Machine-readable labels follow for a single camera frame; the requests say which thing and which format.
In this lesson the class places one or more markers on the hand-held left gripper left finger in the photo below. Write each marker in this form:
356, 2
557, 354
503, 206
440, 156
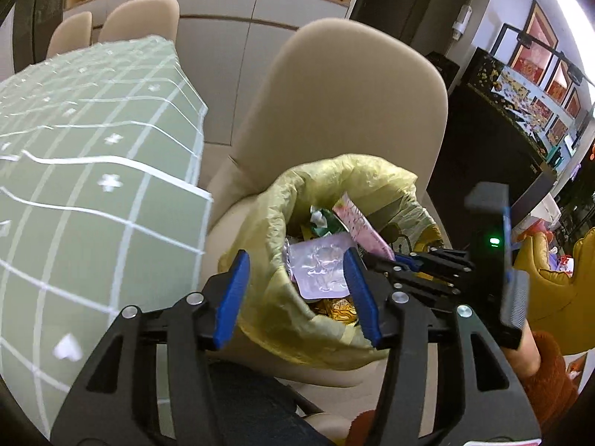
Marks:
230, 302

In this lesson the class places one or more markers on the white wall device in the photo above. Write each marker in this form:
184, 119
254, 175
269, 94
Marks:
462, 22

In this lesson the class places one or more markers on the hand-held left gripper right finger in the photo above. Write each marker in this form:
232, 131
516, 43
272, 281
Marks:
362, 297

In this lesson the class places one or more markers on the clear plastic packaging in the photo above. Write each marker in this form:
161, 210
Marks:
320, 265

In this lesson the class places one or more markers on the television screen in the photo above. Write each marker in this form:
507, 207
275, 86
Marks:
525, 97

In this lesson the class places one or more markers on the yellow glossy cushion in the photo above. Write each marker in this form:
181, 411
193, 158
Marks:
558, 297

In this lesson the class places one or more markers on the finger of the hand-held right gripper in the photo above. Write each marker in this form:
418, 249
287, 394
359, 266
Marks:
432, 288
411, 261

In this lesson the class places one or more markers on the black cabinet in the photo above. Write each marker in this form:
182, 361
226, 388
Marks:
483, 158

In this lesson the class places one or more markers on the pink wrapper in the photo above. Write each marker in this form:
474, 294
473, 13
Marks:
365, 227

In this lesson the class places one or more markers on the green checked tablecloth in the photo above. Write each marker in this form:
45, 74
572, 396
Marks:
83, 204

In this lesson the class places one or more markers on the beige dining chair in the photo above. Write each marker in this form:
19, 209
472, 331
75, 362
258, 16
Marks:
69, 35
334, 102
139, 18

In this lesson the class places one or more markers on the yellow plastic trash bag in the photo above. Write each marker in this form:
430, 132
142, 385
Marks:
269, 316

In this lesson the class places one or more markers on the person's leg in jeans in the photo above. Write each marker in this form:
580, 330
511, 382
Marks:
260, 404

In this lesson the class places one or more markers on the orange fuzzy sweater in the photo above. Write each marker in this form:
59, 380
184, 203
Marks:
362, 429

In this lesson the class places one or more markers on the person's right forearm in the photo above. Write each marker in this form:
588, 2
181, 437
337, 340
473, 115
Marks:
548, 381

